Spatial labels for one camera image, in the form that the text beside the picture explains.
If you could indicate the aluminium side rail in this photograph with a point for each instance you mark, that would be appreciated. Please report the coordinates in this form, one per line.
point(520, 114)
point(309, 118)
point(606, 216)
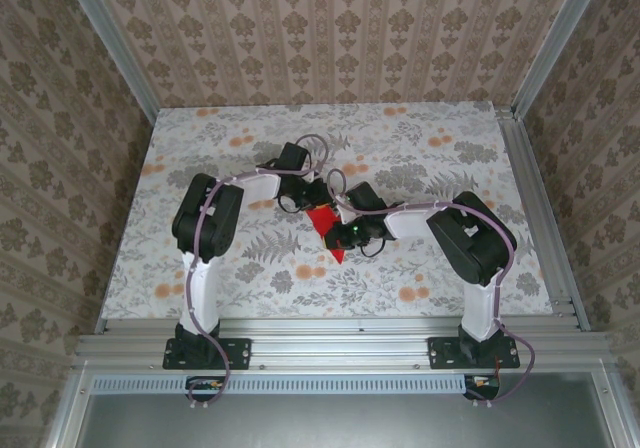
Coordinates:
point(540, 208)

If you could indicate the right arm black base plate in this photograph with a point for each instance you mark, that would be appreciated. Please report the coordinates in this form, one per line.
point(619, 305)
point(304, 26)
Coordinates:
point(445, 353)

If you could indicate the aluminium frame post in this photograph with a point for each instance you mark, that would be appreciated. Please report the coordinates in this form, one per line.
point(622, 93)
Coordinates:
point(550, 43)
point(115, 53)

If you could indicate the grey metal sheet panel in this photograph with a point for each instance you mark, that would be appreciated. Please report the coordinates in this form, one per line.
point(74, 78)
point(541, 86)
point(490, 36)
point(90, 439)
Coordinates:
point(340, 423)

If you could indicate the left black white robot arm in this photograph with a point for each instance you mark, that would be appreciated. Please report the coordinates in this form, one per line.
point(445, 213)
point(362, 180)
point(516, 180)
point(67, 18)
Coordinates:
point(205, 218)

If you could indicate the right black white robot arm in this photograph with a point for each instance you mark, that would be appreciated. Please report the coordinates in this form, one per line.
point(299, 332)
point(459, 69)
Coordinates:
point(475, 238)

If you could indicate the small black connector board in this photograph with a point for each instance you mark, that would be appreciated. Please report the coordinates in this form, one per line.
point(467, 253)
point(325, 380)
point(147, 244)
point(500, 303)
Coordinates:
point(205, 388)
point(482, 387)

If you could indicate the wide aluminium base rail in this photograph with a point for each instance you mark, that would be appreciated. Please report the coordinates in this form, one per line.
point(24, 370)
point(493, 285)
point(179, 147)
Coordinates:
point(340, 343)

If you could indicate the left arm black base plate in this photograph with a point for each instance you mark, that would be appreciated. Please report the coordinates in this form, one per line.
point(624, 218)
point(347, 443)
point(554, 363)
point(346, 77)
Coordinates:
point(235, 353)

